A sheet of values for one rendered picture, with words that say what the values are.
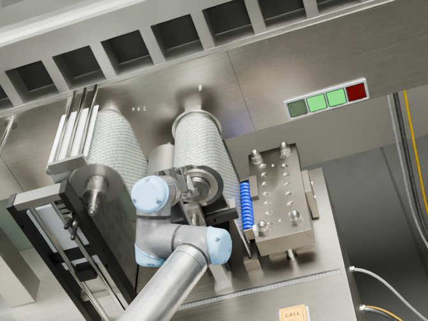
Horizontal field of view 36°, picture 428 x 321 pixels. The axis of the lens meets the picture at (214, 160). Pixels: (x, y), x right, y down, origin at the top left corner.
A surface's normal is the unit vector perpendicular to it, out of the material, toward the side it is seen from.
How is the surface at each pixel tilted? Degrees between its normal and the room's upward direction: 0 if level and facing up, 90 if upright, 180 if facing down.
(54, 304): 0
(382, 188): 0
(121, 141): 67
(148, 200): 50
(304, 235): 90
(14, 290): 90
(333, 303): 0
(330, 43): 90
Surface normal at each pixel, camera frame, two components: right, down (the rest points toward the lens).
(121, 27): 0.01, 0.62
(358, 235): -0.31, -0.74
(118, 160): 0.75, -0.52
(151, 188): -0.19, 0.01
